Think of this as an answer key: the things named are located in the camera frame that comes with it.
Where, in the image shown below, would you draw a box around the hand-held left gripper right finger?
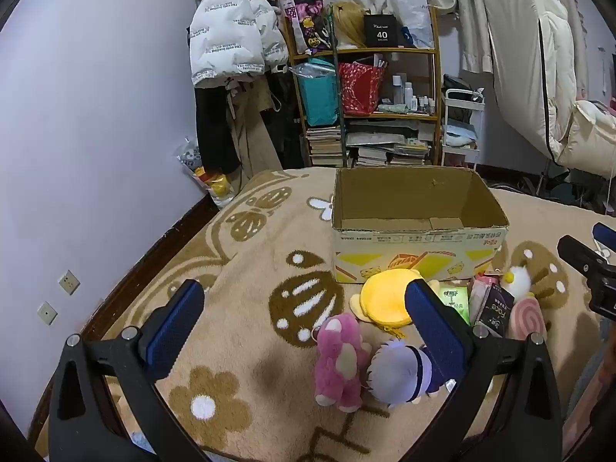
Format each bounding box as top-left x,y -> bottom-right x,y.
404,279 -> 564,462

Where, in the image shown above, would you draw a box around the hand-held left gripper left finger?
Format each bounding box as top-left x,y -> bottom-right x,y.
48,279 -> 206,462

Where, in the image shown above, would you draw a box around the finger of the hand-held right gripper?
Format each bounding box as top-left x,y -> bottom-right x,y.
557,235 -> 613,280
592,223 -> 616,255

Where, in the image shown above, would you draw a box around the yellow plush toy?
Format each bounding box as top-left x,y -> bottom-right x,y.
349,268 -> 441,328

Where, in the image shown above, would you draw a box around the black carton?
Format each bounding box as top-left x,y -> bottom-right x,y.
470,283 -> 516,340

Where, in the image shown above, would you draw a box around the purple-haired plush doll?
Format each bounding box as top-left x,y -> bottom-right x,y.
366,339 -> 458,407

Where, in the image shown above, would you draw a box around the white fluffy plush toy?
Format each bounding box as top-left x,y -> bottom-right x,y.
499,264 -> 532,299

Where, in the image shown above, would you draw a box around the pink swirl plush toy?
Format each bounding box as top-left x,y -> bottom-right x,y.
507,297 -> 548,342

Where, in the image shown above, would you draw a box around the pink bear plush toy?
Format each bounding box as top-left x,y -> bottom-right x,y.
314,312 -> 372,413

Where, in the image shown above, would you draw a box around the cardboard box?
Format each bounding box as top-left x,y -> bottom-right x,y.
331,166 -> 510,285

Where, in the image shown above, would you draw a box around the green tissue packet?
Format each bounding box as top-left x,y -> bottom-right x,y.
433,286 -> 471,325

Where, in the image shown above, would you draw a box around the pink plastic packet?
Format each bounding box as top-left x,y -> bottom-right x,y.
469,272 -> 504,318

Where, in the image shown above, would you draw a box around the metal stand legs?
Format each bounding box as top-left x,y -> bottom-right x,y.
535,156 -> 554,198

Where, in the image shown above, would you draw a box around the cream quilt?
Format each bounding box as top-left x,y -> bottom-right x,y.
549,100 -> 616,179

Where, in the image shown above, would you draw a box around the beige floral blanket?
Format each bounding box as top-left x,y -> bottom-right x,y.
82,166 -> 616,462

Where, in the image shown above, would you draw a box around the light blue pillow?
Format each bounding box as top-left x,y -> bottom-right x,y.
443,125 -> 479,147

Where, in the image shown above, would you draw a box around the clear plastic bag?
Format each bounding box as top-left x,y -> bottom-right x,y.
176,139 -> 236,208

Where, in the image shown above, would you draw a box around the pile of books and papers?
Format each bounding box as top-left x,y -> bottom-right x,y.
346,120 -> 436,167

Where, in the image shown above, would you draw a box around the white trolley cart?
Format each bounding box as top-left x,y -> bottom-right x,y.
442,87 -> 486,171

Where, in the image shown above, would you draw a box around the white quilt black trim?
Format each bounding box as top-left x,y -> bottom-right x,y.
481,0 -> 585,164

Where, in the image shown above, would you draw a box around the beige hanging garment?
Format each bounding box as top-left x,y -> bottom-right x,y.
226,77 -> 285,179

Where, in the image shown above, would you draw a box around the black hanging garment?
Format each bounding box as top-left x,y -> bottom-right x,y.
195,77 -> 241,174

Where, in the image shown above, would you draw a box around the stack of books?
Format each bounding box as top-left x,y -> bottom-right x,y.
304,125 -> 348,167

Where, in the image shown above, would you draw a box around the wooden shelf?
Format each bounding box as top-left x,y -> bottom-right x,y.
281,5 -> 444,169

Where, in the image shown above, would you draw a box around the group of white cosmetic bottles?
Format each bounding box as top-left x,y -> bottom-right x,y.
392,74 -> 436,114

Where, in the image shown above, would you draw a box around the red patterned bag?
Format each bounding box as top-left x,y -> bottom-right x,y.
338,60 -> 387,116

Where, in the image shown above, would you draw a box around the teal bag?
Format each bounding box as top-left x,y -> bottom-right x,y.
293,58 -> 340,127

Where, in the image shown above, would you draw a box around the white plastic bag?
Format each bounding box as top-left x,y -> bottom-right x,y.
392,0 -> 434,49

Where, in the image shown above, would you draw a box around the black box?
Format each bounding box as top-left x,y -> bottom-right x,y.
363,13 -> 400,49

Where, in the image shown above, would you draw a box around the white puffer jacket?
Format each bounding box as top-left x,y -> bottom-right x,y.
187,0 -> 290,90

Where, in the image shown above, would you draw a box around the blonde wig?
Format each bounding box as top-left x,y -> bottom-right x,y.
330,1 -> 371,49

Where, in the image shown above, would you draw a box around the black printed tote bag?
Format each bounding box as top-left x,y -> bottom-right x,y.
284,0 -> 333,56

